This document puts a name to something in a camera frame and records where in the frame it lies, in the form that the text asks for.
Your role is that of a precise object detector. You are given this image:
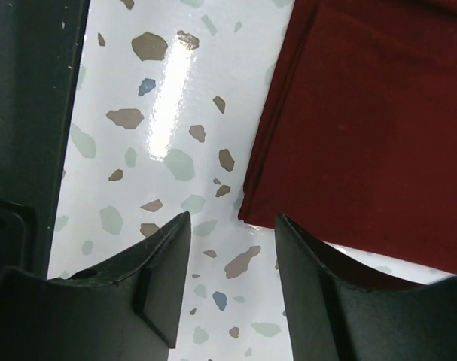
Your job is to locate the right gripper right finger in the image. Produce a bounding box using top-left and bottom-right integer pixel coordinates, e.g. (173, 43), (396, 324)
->
(275, 214), (457, 360)

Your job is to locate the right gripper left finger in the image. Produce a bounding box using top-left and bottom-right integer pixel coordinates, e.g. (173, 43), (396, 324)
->
(0, 212), (191, 360)

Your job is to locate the dark red t-shirt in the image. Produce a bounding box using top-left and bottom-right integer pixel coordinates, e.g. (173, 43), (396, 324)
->
(239, 1), (457, 274)

